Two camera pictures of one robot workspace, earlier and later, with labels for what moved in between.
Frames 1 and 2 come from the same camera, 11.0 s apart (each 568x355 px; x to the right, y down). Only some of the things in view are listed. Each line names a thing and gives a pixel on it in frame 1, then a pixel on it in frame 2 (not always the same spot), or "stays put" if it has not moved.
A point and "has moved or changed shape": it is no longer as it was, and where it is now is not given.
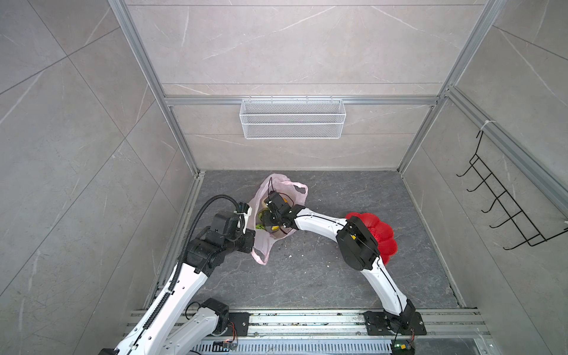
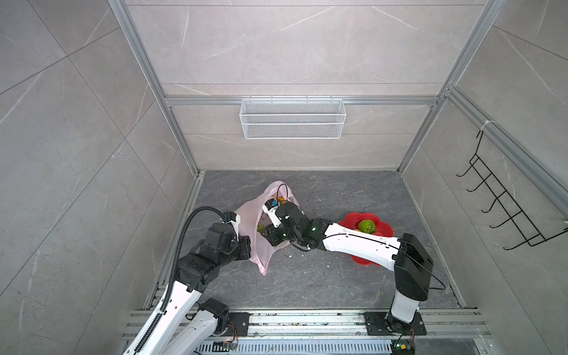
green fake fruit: x=259 y=214 has moved or changed shape
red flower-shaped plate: x=381 y=231 stays put
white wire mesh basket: x=292 y=119 stays put
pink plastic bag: x=263 y=235 has moved or changed shape
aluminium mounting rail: x=442 y=326 stays put
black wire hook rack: x=518 y=217 stays put
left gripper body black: x=245 y=242 → x=242 y=251
